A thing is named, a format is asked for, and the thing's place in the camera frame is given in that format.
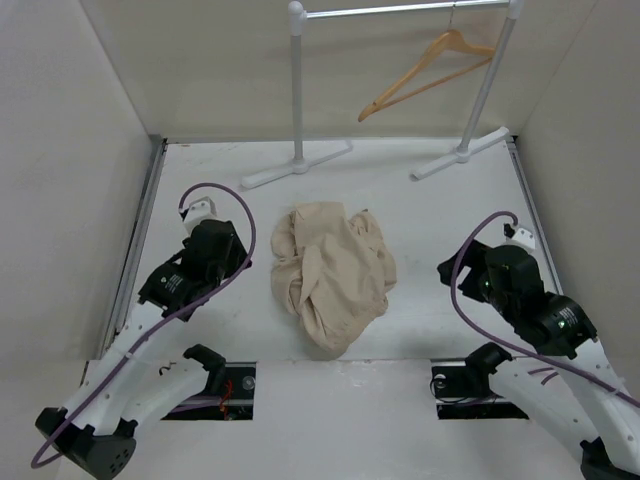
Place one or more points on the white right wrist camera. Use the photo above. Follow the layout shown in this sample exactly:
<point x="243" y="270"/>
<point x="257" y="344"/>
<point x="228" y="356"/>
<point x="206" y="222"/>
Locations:
<point x="519" y="236"/>

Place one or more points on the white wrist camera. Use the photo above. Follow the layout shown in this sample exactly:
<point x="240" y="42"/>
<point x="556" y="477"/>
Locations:
<point x="197" y="212"/>
<point x="519" y="236"/>

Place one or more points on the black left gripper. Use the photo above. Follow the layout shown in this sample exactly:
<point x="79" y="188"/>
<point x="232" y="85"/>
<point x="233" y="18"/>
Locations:
<point x="237" y="259"/>

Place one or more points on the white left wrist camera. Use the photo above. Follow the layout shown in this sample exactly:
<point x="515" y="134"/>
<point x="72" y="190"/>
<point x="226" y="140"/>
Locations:
<point x="197" y="212"/>

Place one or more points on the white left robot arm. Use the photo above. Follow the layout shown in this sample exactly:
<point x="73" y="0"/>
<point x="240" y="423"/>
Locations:
<point x="134" y="385"/>

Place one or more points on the wooden clothes hanger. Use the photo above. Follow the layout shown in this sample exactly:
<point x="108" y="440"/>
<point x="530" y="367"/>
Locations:
<point x="452" y="41"/>

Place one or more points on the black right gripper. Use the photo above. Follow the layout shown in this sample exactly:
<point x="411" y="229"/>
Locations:
<point x="471" y="254"/>

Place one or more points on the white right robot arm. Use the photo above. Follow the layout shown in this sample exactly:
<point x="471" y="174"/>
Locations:
<point x="560" y="377"/>

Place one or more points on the beige trousers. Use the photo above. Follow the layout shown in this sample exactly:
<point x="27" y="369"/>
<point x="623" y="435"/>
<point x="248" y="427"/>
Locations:
<point x="332" y="271"/>

